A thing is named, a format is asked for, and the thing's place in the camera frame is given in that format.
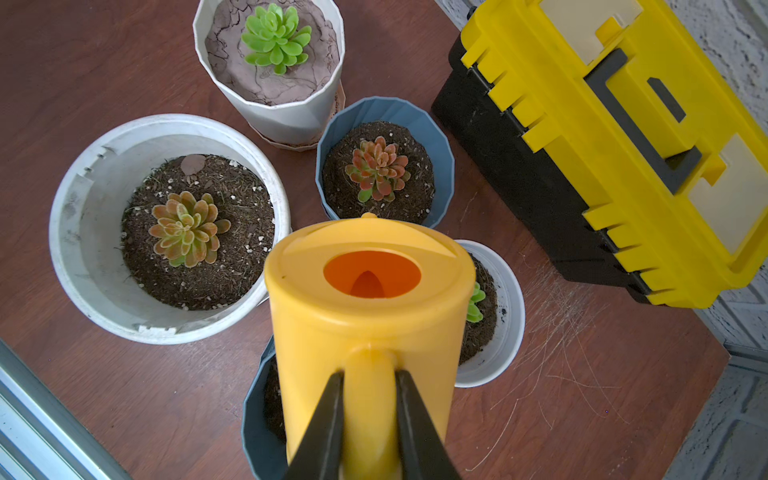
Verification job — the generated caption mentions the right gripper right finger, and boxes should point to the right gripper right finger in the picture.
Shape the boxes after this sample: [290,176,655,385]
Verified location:
[395,370,461,480]

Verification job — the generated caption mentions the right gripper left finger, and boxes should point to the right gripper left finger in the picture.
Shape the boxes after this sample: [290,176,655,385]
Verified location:
[282,371,344,480]

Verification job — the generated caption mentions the blue-grey plant pot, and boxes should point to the blue-grey plant pot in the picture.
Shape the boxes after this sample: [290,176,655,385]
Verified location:
[241,338,287,480]
[316,97,455,228]

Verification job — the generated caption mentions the small white ribbed pot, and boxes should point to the small white ribbed pot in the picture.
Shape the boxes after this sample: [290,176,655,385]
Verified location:
[455,240,526,389]

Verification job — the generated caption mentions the yellow watering can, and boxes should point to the yellow watering can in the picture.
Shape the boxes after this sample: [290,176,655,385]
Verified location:
[264,214,475,479]

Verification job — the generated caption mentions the large white round pot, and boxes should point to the large white round pot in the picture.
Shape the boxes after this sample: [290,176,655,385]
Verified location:
[49,114,292,345]

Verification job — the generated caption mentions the cream faceted pot clay soil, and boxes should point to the cream faceted pot clay soil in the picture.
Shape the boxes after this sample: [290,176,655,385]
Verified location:
[193,1,346,151]

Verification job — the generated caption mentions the green succulent small white pot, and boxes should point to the green succulent small white pot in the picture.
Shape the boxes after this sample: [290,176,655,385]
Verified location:
[466,282,486,324]

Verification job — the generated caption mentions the yellow-green succulent large pot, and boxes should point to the yellow-green succulent large pot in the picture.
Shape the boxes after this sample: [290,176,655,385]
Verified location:
[148,191,232,268]

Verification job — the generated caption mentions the reddish succulent back blue pot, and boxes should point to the reddish succulent back blue pot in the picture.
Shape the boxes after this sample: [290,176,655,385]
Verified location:
[345,136,411,203]

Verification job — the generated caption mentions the bright green succulent cream pot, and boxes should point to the bright green succulent cream pot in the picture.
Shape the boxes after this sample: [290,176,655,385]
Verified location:
[241,3,312,75]

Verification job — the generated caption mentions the peach saucer under cream pot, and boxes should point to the peach saucer under cream pot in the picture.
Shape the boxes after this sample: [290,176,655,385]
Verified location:
[252,83,347,152]

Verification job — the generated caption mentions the yellow black toolbox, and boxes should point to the yellow black toolbox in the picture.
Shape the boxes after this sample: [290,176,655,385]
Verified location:
[432,1,767,309]

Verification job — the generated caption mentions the aluminium front rail frame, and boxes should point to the aluminium front rail frame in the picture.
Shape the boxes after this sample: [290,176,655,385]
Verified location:
[1,343,130,479]

